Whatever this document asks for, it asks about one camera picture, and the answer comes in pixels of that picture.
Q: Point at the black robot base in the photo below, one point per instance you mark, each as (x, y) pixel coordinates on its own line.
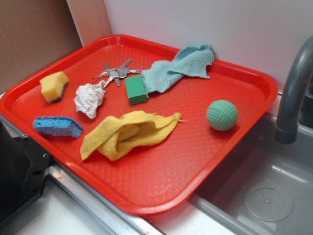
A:
(24, 166)

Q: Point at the green sponge block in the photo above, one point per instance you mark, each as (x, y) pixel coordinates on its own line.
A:
(135, 89)

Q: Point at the blue sponge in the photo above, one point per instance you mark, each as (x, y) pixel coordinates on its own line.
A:
(57, 126)

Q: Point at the yellow sponge with scourer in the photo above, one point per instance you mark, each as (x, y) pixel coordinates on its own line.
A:
(53, 86)

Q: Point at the red plastic tray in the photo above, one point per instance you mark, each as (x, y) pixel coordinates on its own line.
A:
(154, 179)

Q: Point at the yellow cloth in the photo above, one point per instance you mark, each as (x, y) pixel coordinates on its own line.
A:
(116, 137)

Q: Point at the bunch of silver keys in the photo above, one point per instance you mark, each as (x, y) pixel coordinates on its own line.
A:
(116, 73)

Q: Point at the green dimpled ball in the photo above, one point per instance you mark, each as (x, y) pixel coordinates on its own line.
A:
(222, 115)

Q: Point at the light blue cloth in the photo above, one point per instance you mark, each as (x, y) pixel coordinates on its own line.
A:
(191, 61)

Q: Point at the crumpled white paper tissue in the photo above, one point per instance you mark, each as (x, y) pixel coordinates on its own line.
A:
(89, 97)

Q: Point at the grey plastic sink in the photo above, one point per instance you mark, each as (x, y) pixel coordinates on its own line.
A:
(262, 187)

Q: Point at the grey faucet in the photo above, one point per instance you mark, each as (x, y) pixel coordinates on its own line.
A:
(296, 105)

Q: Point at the brown cardboard panel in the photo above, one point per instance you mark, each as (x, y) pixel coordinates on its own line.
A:
(33, 35)

